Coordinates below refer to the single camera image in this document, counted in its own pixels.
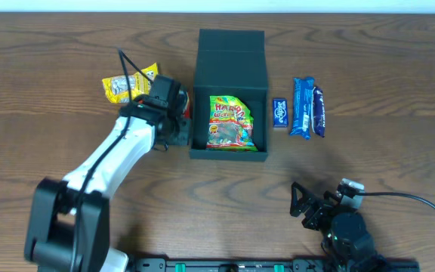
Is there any left black cable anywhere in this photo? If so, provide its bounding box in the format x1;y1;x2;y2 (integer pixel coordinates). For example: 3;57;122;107
69;48;154;272

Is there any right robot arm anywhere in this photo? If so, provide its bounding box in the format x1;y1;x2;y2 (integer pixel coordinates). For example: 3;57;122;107
290;178;393;272

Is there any Haribo worms candy bag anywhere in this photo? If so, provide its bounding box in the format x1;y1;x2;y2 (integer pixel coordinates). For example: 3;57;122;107
206;95;258;152

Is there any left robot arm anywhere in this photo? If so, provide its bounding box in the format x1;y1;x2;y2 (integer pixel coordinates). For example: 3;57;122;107
24;75;187;272

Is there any blue Eclipse mint tin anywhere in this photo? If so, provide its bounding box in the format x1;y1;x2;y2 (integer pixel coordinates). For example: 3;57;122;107
273;98;288;128

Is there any dark green open box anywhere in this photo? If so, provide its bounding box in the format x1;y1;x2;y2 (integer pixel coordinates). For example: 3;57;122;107
190;29;269;162

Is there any blue cookie pack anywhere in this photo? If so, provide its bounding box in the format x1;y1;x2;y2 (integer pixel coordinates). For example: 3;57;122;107
290;77;314;140

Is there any yellow Hacks candy bag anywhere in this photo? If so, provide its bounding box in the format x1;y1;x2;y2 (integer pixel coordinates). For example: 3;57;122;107
102;72;151;104

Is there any dark purple chocolate bar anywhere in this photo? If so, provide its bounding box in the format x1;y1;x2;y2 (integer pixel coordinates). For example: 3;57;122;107
313;87;325;138

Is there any black mounting rail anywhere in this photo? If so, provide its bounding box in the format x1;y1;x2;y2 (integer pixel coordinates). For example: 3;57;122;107
126;258;421;272

